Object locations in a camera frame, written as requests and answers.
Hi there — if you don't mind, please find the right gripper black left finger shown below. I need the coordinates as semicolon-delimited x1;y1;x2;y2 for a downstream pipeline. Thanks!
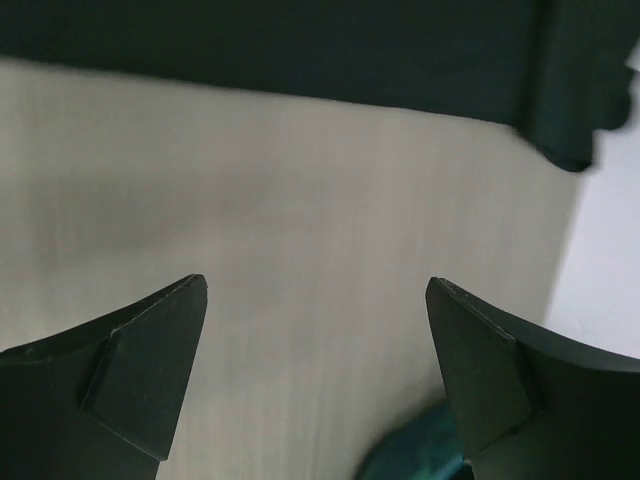
1;274;207;480

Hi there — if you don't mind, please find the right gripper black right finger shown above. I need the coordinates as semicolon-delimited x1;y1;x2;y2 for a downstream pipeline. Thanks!
425;277;639;480

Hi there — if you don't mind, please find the teal plastic basket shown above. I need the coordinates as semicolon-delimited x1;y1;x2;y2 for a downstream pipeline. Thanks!
354;401;474;480

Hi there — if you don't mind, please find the black floral t shirt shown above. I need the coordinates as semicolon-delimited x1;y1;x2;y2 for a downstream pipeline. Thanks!
1;1;639;173

